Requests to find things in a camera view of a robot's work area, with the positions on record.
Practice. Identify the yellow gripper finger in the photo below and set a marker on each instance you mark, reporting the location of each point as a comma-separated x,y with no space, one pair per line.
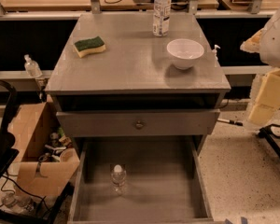
252,44
264,100

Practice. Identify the small clear water bottle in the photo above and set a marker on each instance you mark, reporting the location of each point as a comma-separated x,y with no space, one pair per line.
118,178

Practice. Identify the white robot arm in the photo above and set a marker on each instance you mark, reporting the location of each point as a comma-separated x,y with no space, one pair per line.
269,52

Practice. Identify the tall clear labelled bottle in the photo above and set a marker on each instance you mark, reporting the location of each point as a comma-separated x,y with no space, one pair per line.
161,17

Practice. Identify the grey wooden drawer cabinet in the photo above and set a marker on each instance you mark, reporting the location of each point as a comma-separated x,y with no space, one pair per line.
134,72

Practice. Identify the grey upper drawer with knob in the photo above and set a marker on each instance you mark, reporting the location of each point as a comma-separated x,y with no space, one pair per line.
138,123

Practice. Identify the open grey middle drawer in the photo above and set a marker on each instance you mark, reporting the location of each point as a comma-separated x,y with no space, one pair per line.
163,184

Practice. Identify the small pump bottle left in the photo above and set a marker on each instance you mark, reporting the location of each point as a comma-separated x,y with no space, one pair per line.
32,68

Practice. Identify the black stand with metal pole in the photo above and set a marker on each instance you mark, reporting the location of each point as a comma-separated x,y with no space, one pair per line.
265,133

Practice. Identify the small white pump dispenser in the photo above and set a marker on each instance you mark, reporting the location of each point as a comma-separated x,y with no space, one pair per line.
215,50

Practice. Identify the white ceramic bowl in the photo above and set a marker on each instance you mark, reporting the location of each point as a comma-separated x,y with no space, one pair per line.
184,53

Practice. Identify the green and yellow sponge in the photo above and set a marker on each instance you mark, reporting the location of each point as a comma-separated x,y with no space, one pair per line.
89,46

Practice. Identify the cardboard box with clutter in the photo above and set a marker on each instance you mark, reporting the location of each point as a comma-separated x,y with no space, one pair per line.
31,127

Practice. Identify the black chair frame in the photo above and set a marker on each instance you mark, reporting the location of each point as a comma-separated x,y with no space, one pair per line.
7,139

